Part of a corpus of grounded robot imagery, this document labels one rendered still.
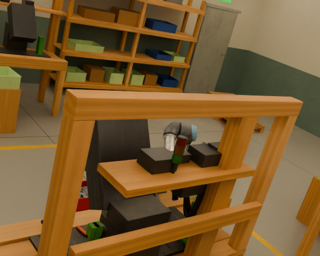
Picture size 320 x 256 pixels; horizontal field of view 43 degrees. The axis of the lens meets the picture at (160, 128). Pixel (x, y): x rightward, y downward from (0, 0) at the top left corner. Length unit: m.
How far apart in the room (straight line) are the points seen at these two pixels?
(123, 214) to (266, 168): 0.95
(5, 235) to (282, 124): 1.69
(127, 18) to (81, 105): 6.60
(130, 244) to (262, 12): 9.70
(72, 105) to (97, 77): 6.55
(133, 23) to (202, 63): 2.68
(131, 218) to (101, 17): 5.92
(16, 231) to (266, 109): 1.54
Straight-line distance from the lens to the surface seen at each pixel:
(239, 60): 11.18
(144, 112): 1.66
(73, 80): 7.80
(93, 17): 7.69
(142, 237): 1.99
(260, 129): 8.71
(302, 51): 10.36
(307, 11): 10.47
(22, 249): 2.42
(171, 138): 2.85
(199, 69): 10.18
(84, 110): 1.51
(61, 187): 1.62
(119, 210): 2.19
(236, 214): 2.47
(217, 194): 2.31
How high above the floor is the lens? 2.39
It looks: 19 degrees down
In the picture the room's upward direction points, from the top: 15 degrees clockwise
